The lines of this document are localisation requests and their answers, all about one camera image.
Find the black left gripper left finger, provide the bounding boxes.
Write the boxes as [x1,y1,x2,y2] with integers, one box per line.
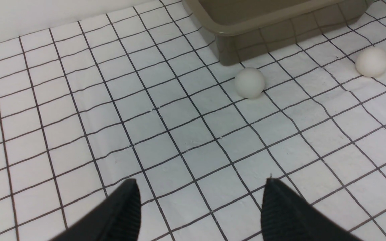
[52,178,141,241]

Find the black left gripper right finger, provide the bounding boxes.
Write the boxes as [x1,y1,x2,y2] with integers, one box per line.
[261,177,359,241]

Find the white table-tennis ball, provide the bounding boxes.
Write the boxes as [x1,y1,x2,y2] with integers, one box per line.
[234,68,265,99]
[355,46,386,77]

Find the white grid-pattern tablecloth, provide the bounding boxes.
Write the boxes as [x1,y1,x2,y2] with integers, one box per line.
[0,0,386,241]

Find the olive green plastic bin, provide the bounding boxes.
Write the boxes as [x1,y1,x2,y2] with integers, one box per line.
[181,0,373,66]

